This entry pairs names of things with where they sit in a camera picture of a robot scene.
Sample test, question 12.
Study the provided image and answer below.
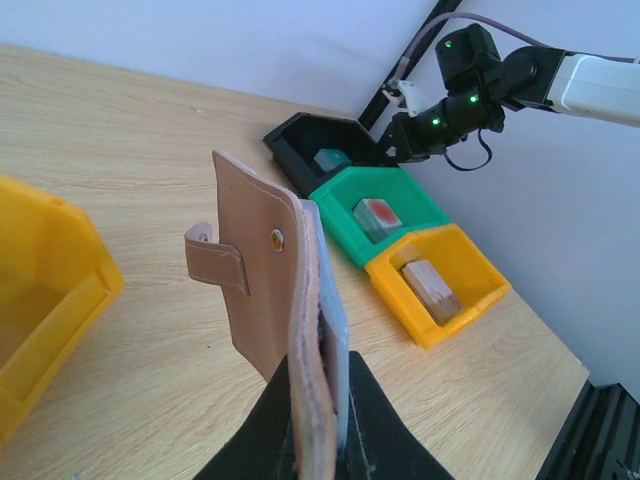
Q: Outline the teal card stack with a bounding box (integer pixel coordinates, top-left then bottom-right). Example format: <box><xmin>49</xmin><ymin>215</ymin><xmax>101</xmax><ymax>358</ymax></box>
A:
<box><xmin>314</xmin><ymin>149</ymin><xmax>351</xmax><ymax>172</ymax></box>

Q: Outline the pale pink card stack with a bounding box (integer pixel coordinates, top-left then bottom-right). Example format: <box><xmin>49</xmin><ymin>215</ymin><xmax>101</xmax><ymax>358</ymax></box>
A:
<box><xmin>401</xmin><ymin>260</ymin><xmax>462</xmax><ymax>326</ymax></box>

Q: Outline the red dot card stack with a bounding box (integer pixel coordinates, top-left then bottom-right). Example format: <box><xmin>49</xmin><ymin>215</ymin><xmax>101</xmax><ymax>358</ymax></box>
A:
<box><xmin>353</xmin><ymin>198</ymin><xmax>403</xmax><ymax>243</ymax></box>

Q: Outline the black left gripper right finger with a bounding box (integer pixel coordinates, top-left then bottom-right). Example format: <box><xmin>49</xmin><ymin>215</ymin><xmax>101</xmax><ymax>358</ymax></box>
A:
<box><xmin>338</xmin><ymin>351</ymin><xmax>453</xmax><ymax>480</ymax></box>

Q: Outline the green storage bin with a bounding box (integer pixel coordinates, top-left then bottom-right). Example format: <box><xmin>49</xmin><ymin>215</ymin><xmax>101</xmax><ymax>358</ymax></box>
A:
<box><xmin>310</xmin><ymin>167</ymin><xmax>450</xmax><ymax>267</ymax></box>

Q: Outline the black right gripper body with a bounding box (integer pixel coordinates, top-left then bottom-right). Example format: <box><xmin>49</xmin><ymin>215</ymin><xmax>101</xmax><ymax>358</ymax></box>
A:
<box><xmin>379</xmin><ymin>97</ymin><xmax>505</xmax><ymax>165</ymax></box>

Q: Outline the black storage bin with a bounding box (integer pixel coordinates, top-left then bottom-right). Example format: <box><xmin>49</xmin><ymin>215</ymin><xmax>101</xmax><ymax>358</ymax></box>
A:
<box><xmin>263</xmin><ymin>112</ymin><xmax>397</xmax><ymax>198</ymax></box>

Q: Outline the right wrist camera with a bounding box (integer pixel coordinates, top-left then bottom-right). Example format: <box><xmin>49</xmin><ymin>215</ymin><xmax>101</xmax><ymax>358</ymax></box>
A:
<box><xmin>382</xmin><ymin>80</ymin><xmax>429</xmax><ymax>118</ymax></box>

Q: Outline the yellow single storage bin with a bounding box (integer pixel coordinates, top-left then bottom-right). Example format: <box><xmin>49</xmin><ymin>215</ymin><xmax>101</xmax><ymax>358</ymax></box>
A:
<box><xmin>365</xmin><ymin>224</ymin><xmax>511</xmax><ymax>349</ymax></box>

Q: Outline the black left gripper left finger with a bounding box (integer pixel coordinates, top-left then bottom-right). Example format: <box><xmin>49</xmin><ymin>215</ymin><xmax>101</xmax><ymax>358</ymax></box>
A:
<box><xmin>195</xmin><ymin>359</ymin><xmax>297</xmax><ymax>480</ymax></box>

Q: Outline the yellow triple storage bin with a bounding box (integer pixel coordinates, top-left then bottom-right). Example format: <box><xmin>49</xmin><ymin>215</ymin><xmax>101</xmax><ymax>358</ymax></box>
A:
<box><xmin>1</xmin><ymin>176</ymin><xmax>124</xmax><ymax>441</ymax></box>

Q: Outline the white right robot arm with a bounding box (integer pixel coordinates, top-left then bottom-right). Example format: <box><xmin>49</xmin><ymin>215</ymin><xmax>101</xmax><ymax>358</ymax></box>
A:
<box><xmin>378</xmin><ymin>23</ymin><xmax>639</xmax><ymax>163</ymax></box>

